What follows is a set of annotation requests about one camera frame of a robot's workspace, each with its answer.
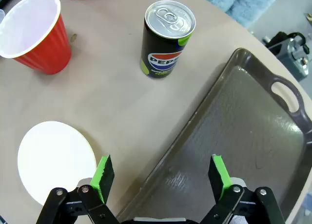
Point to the person in blue fleece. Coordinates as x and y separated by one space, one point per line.
234 2

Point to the red plastic cup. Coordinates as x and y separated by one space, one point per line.
48 51

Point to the brown plastic tray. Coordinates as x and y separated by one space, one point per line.
243 136

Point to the black Pepsi can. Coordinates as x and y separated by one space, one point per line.
163 48

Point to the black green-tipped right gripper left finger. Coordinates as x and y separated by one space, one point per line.
101 175

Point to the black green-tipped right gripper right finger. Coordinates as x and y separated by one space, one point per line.
219 177

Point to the black and silver device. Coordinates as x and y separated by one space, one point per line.
290 51

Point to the white bowl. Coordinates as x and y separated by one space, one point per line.
2 15
53 158

